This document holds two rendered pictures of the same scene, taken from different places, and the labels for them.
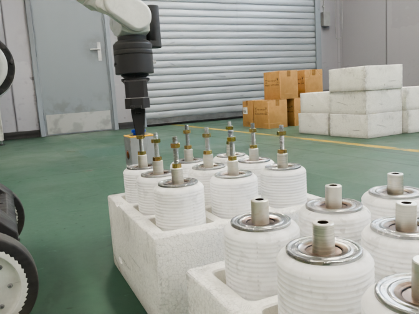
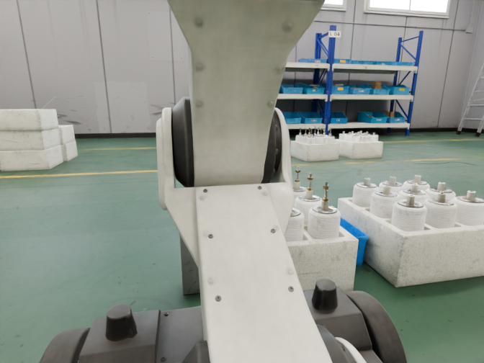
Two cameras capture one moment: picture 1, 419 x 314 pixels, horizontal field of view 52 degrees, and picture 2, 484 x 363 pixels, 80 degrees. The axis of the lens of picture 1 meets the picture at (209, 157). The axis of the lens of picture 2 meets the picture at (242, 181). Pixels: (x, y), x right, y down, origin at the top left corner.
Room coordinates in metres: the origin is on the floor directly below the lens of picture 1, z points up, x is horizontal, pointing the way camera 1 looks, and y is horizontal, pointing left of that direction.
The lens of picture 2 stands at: (0.84, 0.95, 0.56)
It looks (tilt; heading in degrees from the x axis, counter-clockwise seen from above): 14 degrees down; 284
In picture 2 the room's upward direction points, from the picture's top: straight up
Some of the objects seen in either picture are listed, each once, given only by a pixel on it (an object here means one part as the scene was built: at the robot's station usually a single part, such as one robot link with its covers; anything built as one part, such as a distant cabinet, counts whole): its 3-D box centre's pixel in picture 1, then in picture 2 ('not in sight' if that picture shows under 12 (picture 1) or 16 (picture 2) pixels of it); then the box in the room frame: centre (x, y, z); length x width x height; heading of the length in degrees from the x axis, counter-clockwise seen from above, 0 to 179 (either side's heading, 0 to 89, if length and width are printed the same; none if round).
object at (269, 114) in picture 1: (270, 113); not in sight; (4.71, -0.69, 0.15); 0.30 x 0.24 x 0.30; 24
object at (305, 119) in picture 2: not in sight; (307, 117); (0.96, -4.99, 0.36); 0.50 x 0.38 x 0.21; 116
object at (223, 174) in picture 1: (233, 174); (309, 198); (0.84, -0.05, 0.25); 0.08 x 0.08 x 0.01
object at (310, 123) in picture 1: (329, 121); not in sight; (3.84, -1.09, 0.09); 0.39 x 0.39 x 0.18; 26
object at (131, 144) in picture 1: (143, 190); (191, 243); (1.18, 0.19, 0.16); 0.07 x 0.07 x 0.31; 24
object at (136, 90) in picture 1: (136, 81); not in sight; (1.01, 0.16, 0.45); 0.13 x 0.10 x 0.12; 9
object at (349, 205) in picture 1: (333, 206); (386, 194); (0.57, -0.17, 0.25); 0.08 x 0.08 x 0.01
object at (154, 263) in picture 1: (212, 235); (275, 243); (0.95, 0.00, 0.09); 0.39 x 0.39 x 0.18; 24
